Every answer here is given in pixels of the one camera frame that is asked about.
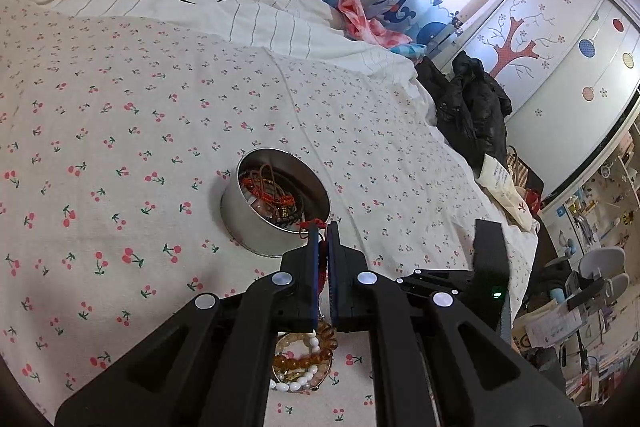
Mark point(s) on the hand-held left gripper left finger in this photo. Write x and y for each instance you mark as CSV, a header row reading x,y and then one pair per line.
x,y
314,262

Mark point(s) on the white wardrobe with tree decal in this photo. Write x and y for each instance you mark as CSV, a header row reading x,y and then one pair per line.
x,y
565,82

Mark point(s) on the white printed bag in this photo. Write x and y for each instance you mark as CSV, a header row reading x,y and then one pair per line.
x,y
505,192

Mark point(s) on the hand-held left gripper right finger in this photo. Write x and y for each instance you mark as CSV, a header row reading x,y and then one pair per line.
x,y
334,267

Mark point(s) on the striped white duvet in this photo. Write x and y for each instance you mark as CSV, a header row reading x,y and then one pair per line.
x,y
280,22

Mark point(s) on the pink cloth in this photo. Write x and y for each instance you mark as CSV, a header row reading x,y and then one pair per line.
x,y
360,17

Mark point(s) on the grey desk chair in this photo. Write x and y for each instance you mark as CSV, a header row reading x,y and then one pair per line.
x,y
600,262

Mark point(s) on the cluttered white shelf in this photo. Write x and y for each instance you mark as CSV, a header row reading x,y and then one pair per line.
x,y
600,202

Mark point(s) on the round metal tin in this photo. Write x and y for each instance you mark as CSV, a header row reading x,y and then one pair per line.
x,y
250,227

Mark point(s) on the light blue cloth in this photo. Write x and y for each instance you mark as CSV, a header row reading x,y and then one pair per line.
x,y
407,49

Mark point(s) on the stack of papers and books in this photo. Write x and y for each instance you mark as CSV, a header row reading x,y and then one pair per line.
x,y
555,322

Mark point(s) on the black jacket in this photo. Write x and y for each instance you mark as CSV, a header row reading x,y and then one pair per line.
x,y
470,107

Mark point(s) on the cherry print bed sheet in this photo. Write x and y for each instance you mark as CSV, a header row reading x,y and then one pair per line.
x,y
125,132

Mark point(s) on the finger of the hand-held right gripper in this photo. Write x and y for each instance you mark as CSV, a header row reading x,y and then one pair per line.
x,y
435,280

